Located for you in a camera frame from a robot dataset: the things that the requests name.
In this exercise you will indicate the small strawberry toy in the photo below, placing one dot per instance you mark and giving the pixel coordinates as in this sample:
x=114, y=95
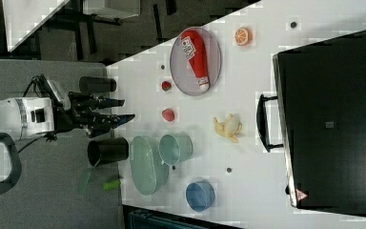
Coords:
x=166, y=86

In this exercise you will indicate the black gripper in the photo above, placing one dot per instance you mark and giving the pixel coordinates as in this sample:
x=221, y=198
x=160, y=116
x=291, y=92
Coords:
x=80, y=115

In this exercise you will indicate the black cylinder upper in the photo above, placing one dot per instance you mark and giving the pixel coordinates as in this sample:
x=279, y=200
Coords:
x=96, y=85

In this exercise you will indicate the teal green mug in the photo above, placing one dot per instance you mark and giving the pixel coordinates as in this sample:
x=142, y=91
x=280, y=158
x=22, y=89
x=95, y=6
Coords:
x=175, y=148

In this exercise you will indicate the red strawberry toy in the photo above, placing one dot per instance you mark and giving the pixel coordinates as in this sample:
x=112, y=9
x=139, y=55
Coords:
x=168, y=114

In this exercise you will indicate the black cylinder lower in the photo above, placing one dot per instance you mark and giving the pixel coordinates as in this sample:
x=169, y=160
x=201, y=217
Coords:
x=106, y=151

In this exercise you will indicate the grey round plate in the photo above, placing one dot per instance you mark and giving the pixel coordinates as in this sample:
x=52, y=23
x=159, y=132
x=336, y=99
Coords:
x=181, y=71

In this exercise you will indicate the peeled toy banana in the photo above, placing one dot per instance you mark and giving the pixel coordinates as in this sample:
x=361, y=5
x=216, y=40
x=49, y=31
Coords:
x=230, y=128

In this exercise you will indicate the blue cup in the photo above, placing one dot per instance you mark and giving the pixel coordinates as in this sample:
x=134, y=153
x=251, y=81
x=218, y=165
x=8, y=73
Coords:
x=200, y=195

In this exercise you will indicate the orange slice toy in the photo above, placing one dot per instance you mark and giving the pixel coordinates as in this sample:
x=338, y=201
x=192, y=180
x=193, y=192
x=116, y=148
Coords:
x=243, y=37

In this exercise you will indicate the dark blue crate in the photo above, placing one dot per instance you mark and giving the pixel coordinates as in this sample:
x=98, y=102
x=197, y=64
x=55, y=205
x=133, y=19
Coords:
x=144, y=219

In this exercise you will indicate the black cylinder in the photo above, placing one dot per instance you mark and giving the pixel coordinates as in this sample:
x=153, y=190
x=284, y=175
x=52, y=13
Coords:
x=96, y=85
x=106, y=151

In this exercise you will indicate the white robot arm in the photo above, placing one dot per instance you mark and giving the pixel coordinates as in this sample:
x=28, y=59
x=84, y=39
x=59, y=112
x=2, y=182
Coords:
x=33, y=118

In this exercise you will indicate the teal oval bowl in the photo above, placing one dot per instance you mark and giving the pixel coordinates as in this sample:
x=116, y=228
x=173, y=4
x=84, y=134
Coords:
x=149, y=173

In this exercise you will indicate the red ketchup bottle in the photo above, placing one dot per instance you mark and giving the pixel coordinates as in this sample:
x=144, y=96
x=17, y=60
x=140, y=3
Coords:
x=194, y=49

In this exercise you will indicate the black oven door handle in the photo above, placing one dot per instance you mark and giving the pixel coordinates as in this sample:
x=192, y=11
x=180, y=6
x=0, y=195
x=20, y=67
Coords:
x=262, y=123

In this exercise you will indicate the grey camera on wrist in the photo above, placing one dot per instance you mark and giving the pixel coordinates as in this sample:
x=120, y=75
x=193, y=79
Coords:
x=55, y=93

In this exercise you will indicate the white background table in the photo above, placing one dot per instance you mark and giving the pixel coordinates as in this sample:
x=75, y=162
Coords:
x=23, y=17

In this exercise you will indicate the green marker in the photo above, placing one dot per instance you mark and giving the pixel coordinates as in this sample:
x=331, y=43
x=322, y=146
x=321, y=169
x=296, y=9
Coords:
x=110, y=185

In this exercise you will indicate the black toaster oven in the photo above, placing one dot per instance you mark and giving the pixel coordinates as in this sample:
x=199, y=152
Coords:
x=321, y=96

